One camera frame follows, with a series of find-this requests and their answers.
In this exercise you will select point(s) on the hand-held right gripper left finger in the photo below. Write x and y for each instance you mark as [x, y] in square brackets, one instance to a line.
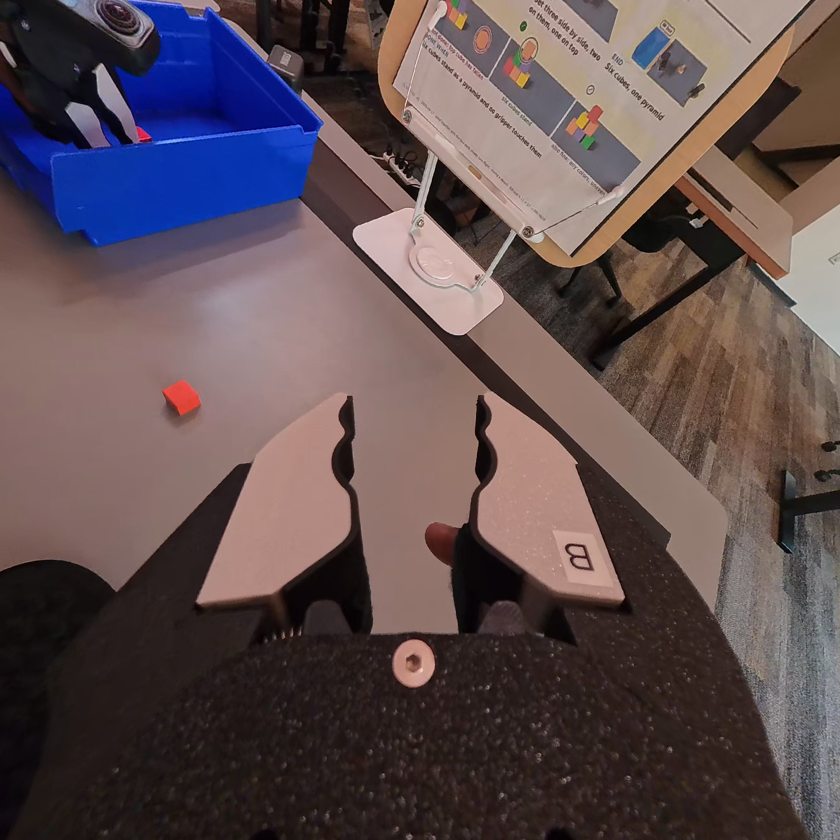
[289, 512]

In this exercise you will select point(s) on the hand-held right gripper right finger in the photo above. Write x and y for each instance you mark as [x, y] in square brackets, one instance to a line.
[531, 512]

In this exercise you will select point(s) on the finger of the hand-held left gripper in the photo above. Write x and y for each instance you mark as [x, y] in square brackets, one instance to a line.
[115, 98]
[88, 124]

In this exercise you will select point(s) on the blue plastic bin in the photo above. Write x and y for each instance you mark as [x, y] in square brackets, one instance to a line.
[216, 157]

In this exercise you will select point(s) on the person's right hand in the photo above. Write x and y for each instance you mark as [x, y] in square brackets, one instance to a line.
[441, 541]

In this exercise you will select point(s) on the dark grey device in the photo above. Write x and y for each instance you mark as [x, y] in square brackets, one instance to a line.
[286, 65]

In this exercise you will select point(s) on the grey mat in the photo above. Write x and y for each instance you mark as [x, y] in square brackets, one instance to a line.
[197, 315]

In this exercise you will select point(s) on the black desk foot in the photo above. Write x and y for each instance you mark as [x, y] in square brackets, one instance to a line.
[807, 505]

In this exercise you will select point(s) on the person's dark clothing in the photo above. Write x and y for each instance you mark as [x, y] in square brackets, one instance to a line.
[46, 643]

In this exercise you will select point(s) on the white sheet stand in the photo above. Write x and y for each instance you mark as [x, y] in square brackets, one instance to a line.
[394, 243]

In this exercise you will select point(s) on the white power strip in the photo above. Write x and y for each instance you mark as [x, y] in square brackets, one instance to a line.
[401, 167]

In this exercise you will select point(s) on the black office chair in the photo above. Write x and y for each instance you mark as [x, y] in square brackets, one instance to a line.
[646, 236]

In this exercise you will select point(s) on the grey desk with wooden edge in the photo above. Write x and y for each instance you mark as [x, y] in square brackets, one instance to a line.
[741, 203]

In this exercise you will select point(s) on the wooden backing board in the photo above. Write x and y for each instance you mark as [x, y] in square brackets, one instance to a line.
[722, 131]

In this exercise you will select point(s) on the printed instruction sheet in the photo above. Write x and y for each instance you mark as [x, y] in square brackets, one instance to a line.
[571, 72]

